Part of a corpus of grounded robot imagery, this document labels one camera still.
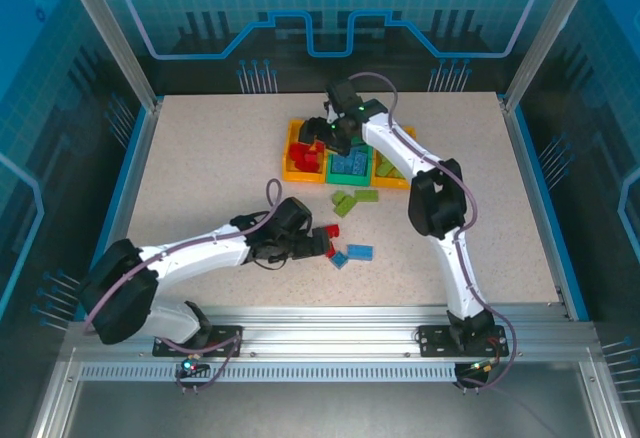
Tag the small red lego brick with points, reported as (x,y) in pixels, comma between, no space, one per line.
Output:
(331,252)
(318,148)

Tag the yellow plastic bin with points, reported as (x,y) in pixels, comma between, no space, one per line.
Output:
(300,177)
(390,183)

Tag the green plastic bin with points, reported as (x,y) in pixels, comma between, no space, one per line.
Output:
(350,180)

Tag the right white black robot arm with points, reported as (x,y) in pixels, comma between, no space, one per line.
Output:
(440,203)

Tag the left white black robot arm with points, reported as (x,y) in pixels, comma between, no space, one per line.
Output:
(117,288)

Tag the small blue lego brick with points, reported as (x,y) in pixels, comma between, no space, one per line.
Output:
(340,260)

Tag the small lime green lego brick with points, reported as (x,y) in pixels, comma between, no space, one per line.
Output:
(341,197)

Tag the grey metal lower shelf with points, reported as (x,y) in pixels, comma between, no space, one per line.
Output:
(325,413)

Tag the power connector with green light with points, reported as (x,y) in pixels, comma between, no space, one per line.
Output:
(192,365)

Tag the yellow power connector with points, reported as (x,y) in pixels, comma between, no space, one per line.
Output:
(482,367)

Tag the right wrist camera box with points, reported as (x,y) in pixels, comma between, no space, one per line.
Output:
(330,114)

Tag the aluminium mounting rail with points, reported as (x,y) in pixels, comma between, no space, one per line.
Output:
(325,333)

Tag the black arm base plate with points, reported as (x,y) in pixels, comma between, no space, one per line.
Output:
(432,340)
(225,345)

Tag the aluminium side rail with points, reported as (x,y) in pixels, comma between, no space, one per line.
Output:
(142,148)
(522,158)

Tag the aluminium frame post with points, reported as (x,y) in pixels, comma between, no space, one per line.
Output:
(550,33)
(115,43)

